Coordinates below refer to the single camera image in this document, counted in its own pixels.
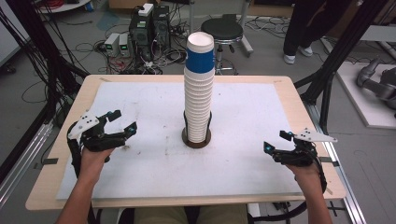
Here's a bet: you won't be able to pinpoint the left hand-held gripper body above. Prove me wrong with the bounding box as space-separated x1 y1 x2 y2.
66 110 127 153

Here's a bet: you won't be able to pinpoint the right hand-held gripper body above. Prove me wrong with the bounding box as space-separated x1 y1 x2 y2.
272 127 338 168

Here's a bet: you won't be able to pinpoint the brown round cup holder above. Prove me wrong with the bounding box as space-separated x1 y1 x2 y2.
181 110 213 149

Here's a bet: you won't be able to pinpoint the stack of paper cups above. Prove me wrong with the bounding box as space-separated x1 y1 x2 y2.
183 31 216 144

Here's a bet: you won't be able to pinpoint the person's right hand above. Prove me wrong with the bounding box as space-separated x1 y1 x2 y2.
284 163 325 191

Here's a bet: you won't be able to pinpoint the person's left hand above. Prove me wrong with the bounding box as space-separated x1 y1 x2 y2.
78 147 115 185

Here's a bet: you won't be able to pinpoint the white table mat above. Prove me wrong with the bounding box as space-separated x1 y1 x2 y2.
55 81 304 201

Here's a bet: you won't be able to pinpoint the grey power supply box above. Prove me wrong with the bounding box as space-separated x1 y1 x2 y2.
118 33 131 58
104 33 120 58

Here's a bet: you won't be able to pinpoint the white floor platform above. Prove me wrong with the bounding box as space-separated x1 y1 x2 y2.
335 61 396 130

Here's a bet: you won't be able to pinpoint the black computer tower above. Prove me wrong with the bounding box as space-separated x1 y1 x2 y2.
152 5 172 50
128 12 154 61

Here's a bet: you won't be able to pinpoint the person's khaki trouser legs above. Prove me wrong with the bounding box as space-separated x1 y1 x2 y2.
134 204 249 224

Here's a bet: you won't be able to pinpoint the white box on tower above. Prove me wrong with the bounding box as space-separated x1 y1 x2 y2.
137 3 155 18

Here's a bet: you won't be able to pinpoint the white round table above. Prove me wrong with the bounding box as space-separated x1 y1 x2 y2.
36 0 92 14

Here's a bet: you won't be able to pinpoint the black round stool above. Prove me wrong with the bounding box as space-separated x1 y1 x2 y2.
200 18 245 76

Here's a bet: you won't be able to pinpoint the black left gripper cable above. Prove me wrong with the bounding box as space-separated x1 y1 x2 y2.
66 121 82 179

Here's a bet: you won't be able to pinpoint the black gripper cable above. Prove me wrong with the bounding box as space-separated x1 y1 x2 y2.
66 121 82 179
248 148 329 224

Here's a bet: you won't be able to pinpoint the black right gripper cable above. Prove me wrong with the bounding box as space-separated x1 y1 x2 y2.
248 148 329 224

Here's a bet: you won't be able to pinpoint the tangle of floor cables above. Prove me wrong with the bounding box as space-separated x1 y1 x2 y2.
71 38 188 76

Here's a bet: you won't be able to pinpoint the aluminium floor rail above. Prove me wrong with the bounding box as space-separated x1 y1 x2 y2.
303 102 368 224
0 122 54 207

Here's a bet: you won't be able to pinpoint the black frame with cables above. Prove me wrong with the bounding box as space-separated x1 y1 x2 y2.
0 0 90 185

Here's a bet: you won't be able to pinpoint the black metal frame post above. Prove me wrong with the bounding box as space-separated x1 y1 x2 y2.
293 0 390 134

